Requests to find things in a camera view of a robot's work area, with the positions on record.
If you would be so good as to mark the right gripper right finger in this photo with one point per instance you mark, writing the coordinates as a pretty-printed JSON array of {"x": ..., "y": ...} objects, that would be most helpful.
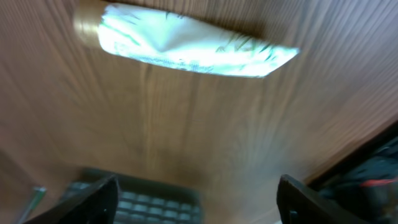
[{"x": 297, "y": 203}]

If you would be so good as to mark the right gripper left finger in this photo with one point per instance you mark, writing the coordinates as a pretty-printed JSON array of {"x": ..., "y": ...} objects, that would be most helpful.
[{"x": 96, "y": 204}]

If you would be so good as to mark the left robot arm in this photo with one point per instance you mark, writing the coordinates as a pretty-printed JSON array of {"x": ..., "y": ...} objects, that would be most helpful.
[{"x": 365, "y": 182}]

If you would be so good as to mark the grey plastic mesh basket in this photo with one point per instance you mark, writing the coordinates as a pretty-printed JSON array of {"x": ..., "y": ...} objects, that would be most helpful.
[{"x": 144, "y": 201}]

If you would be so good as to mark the white Pantene tube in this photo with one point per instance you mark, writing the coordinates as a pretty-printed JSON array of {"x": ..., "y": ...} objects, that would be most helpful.
[{"x": 171, "y": 40}]

